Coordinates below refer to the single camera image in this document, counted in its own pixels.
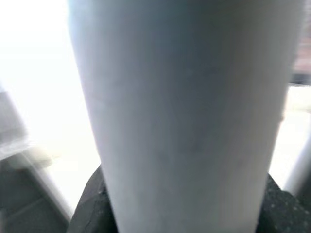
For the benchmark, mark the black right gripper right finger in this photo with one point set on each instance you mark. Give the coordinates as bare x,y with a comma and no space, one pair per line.
284,213

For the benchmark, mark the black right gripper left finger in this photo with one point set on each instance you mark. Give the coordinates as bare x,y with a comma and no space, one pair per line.
94,208

